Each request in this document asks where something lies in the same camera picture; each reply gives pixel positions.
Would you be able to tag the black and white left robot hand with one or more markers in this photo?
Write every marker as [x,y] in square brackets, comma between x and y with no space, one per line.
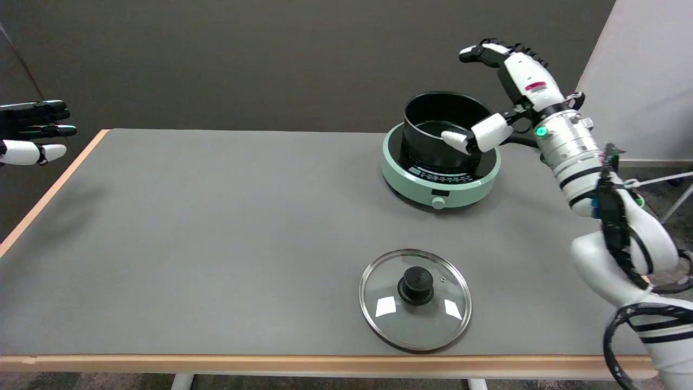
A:
[21,151]

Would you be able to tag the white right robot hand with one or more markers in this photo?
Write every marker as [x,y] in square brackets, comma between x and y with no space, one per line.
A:
[528,81]

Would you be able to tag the glass pot lid black knob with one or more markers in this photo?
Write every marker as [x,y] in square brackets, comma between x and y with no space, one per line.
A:
[416,284]

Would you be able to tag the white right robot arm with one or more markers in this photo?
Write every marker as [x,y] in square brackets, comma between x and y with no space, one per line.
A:
[574,146]

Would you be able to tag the mint green induction cooker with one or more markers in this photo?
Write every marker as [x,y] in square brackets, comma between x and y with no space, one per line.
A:
[411,187]

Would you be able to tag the white table leg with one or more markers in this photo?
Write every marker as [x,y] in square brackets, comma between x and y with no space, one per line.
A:
[477,384]
[181,382]

